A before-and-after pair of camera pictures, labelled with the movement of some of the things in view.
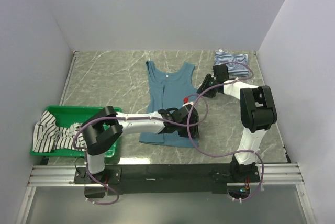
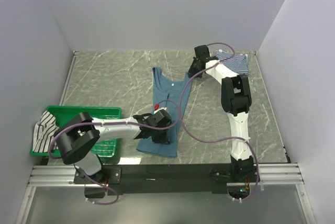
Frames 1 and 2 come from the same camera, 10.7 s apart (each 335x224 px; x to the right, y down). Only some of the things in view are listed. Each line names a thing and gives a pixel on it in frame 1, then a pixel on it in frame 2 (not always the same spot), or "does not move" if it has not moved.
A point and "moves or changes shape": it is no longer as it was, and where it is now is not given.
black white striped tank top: [48, 136] does not move
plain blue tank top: [170, 91] moves or changes shape
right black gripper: [204, 84] → [191, 73]
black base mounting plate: [137, 179] does not move
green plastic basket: [70, 114] does not move
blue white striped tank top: [237, 64] does not move
